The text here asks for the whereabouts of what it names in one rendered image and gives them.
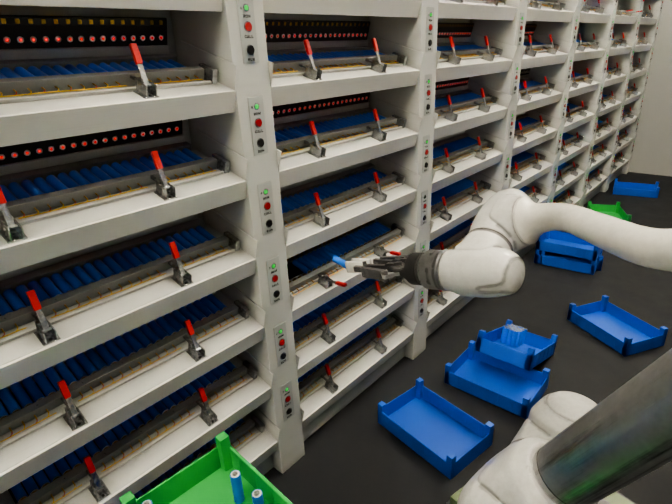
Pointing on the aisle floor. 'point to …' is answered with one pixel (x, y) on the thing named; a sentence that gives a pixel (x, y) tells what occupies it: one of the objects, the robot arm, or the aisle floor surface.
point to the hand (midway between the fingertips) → (359, 265)
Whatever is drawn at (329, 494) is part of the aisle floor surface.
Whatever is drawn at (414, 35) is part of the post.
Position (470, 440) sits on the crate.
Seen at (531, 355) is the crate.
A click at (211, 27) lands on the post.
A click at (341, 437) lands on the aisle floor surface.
